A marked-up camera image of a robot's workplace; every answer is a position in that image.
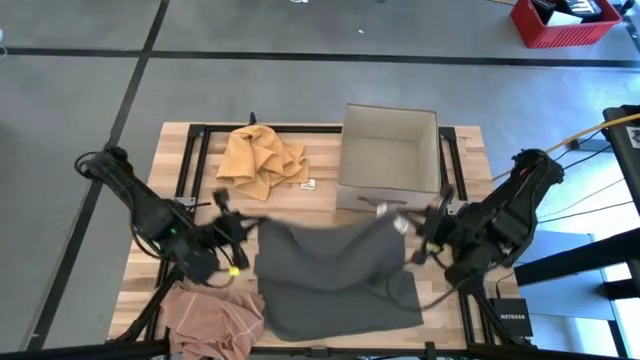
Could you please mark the small black bracket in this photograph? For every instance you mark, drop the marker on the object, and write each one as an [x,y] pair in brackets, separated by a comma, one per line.
[252,120]

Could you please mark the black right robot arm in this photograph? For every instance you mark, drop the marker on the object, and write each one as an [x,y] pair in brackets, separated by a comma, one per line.
[515,210]

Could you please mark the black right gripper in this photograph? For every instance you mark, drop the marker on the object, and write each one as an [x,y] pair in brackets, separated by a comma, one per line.
[435,225]

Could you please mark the white tag of yellow towel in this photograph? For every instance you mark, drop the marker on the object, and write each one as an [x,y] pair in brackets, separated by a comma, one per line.
[308,184]

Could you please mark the black metal stand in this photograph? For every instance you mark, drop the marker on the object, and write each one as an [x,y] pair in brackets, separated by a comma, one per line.
[575,257]

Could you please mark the white tag of grey towel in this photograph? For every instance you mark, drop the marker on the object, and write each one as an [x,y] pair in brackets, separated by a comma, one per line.
[400,225]

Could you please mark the pink towel with white lines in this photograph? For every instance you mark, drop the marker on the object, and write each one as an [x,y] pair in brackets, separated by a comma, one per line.
[210,320]

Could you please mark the grey power strip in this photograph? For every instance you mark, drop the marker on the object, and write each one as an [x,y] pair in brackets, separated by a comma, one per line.
[595,145]

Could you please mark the beige fabric storage box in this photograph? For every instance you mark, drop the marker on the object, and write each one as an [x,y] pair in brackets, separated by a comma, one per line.
[390,155]

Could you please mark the dark grey towel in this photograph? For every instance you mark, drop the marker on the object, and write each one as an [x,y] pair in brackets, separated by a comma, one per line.
[325,280]

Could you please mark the red plastic crate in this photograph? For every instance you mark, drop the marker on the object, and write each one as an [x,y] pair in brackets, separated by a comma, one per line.
[565,36]

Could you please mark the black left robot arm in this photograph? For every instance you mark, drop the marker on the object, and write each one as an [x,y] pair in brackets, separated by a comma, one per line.
[145,210]

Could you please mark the black Netgear network switch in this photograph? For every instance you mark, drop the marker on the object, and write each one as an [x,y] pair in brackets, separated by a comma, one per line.
[512,317]

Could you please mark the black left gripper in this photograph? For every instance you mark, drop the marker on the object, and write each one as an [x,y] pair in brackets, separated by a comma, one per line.
[225,232]

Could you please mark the yellow towel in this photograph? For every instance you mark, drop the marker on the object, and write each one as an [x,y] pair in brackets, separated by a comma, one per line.
[260,160]

